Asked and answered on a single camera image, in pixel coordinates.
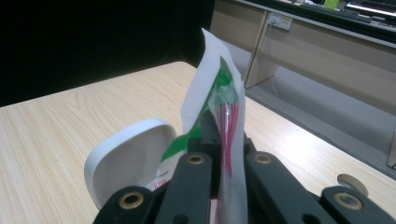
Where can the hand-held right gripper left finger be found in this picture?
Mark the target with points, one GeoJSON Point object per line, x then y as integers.
{"type": "Point", "coordinates": [193, 183]}

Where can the white wall socket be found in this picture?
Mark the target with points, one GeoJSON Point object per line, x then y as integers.
{"type": "Point", "coordinates": [280, 21]}

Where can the pink printed plastic bag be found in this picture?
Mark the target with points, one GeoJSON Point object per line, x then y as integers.
{"type": "Point", "coordinates": [202, 77]}

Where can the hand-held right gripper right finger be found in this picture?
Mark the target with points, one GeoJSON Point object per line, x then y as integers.
{"type": "Point", "coordinates": [274, 186]}

